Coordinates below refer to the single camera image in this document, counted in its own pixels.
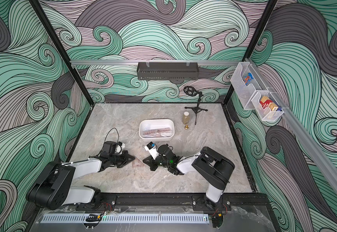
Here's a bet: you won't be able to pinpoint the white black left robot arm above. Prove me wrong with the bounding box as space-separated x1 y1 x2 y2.
25 150 136 210

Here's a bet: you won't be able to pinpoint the aluminium wall rail back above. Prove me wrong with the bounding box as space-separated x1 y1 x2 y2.
70 59 241 66

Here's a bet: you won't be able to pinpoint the black corner frame post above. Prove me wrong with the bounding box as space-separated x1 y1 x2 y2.
223 0 279 105
29 0 95 107

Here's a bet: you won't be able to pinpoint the aluminium wall rail right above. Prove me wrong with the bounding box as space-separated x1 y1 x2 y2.
245 58 337 194

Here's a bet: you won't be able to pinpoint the black corner frame post right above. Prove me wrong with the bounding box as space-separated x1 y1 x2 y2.
223 0 279 105

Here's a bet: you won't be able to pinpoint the aluminium wall rail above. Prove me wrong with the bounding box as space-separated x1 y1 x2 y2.
70 59 241 66
245 58 337 194

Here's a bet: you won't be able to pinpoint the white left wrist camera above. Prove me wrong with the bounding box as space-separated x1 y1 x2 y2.
100 141 126 157

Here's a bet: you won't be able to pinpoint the red boxes in bin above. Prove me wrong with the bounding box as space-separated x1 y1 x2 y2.
259 96 282 111

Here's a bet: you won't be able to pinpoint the spice jar with white lid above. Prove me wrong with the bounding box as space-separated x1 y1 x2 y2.
182 111 190 125

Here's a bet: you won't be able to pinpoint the black corner frame post left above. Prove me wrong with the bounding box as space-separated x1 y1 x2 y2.
29 0 95 107

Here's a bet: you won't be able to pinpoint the clear wall bin lower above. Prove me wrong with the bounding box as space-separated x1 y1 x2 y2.
251 90 284 122

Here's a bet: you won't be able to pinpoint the white perforated cable duct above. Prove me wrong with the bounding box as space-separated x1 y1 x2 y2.
40 213 210 224

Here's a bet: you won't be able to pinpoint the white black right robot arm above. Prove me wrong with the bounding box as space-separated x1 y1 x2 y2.
143 142 235 203

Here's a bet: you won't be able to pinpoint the pink small triangle ruler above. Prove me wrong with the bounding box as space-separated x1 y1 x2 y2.
132 158 145 168

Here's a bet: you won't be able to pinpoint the clear wall bin upper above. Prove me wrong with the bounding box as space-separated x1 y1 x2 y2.
231 62 262 110

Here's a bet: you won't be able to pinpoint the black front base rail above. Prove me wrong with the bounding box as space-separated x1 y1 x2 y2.
91 193 269 207

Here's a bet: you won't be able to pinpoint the blue packet in bin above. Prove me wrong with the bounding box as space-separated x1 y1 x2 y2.
243 72 254 86

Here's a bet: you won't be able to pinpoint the red straight ruler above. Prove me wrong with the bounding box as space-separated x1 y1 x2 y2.
142 127 172 137

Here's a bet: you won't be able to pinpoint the clear wall bin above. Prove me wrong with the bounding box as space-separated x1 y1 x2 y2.
251 90 284 122
231 62 262 110

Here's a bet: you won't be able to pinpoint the black wall-mounted tray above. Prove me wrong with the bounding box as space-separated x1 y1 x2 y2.
137 63 199 82

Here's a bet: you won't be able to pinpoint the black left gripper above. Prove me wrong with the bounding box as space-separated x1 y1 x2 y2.
109 150 135 168

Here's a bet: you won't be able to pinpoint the black tripod microphone stand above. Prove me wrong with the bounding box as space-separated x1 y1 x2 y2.
184 86 208 125

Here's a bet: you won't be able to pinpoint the white plastic storage box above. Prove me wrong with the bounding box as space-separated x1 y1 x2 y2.
139 119 175 142

